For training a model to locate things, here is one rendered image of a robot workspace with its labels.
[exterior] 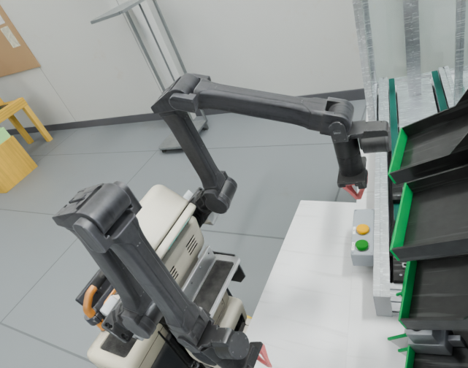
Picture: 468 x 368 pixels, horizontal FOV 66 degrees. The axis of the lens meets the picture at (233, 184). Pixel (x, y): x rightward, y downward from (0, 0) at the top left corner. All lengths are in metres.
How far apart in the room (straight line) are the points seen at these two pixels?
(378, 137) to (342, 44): 3.10
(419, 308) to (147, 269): 0.46
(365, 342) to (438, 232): 0.72
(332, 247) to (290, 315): 0.31
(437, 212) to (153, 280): 0.49
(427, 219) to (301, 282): 0.84
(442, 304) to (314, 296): 0.70
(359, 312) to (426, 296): 0.59
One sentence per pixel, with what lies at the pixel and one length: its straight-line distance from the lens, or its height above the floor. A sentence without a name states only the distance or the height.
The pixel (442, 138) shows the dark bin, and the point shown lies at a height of 1.54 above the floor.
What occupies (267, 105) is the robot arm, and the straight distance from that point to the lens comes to 0.85.
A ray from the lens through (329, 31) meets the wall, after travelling 3.90.
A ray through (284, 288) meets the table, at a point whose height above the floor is 0.86.
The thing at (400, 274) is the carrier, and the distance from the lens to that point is 1.17.
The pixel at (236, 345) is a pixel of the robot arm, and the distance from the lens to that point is 0.85.
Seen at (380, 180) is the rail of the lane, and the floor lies 0.95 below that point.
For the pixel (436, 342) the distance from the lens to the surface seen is 0.74.
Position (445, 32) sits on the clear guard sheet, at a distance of 2.28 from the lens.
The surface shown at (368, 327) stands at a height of 0.86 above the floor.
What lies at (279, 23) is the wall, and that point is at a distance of 4.01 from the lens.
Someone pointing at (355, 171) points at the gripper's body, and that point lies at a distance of 0.92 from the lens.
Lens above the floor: 1.91
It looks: 34 degrees down
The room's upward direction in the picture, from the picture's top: 23 degrees counter-clockwise
